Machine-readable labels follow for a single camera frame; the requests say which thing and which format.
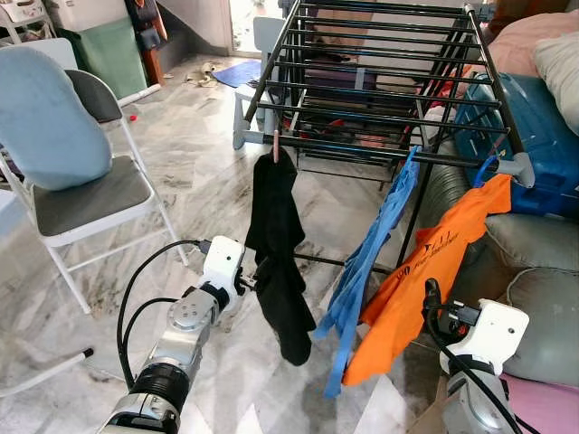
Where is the orange printed shirt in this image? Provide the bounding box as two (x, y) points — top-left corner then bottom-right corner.
(342, 174), (514, 388)

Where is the black garment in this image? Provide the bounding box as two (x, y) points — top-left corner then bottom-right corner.
(244, 147), (318, 367)

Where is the blue garment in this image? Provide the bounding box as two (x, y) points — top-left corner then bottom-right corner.
(313, 147), (423, 399)

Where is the brown cardboard piece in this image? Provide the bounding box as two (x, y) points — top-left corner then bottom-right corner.
(407, 375), (453, 434)

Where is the grey leather sofa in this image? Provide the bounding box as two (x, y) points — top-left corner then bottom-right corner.
(423, 136), (579, 390)

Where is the pink foam mat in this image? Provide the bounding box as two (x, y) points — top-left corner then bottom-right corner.
(500, 369), (579, 434)

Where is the white folding chair grey seat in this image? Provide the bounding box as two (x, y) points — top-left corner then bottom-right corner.
(0, 38), (193, 316)

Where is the blue hard suitcase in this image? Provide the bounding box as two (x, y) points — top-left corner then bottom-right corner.
(452, 72), (579, 218)

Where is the blue floor mat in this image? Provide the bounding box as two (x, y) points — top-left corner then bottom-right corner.
(212, 59), (264, 90)

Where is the beige rag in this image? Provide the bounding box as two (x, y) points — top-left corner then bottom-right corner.
(185, 61), (220, 89)

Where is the light blue child chair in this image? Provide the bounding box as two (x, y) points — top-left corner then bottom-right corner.
(235, 15), (289, 137)

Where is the beige pillow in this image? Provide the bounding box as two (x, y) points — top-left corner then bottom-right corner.
(532, 33), (579, 137)

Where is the light blue cushion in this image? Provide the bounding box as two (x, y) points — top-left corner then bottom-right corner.
(0, 45), (115, 192)

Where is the green laundry hamper white lid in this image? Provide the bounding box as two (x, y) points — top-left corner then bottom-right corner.
(45, 0), (151, 102)

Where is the pink blanket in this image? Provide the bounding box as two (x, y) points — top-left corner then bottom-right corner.
(487, 11), (579, 79)

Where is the white plastic stool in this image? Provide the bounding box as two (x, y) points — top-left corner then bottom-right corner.
(0, 0), (52, 46)

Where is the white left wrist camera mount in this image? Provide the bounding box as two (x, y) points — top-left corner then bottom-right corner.
(200, 236), (248, 314)

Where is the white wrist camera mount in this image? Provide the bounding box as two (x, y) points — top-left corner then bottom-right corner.
(200, 236), (248, 314)
(449, 299), (531, 377)

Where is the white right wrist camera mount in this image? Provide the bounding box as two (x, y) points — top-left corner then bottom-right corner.
(449, 299), (531, 377)

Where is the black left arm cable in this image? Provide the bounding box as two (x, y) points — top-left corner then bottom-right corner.
(116, 239), (211, 392)
(120, 297), (186, 367)

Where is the brown wooden post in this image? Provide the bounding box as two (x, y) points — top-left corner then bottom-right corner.
(125, 0), (169, 89)

